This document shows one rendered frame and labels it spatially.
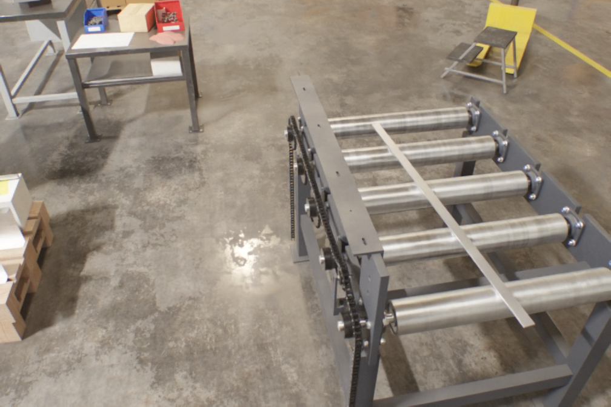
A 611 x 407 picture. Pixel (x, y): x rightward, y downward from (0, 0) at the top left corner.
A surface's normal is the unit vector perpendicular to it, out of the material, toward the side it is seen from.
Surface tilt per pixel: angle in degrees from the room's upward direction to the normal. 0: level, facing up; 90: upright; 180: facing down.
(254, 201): 0
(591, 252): 90
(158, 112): 0
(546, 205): 90
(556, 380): 90
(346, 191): 0
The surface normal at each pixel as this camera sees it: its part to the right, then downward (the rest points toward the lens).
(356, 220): 0.00, -0.81
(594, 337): -0.98, 0.11
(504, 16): -0.45, 0.53
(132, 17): -0.02, 0.59
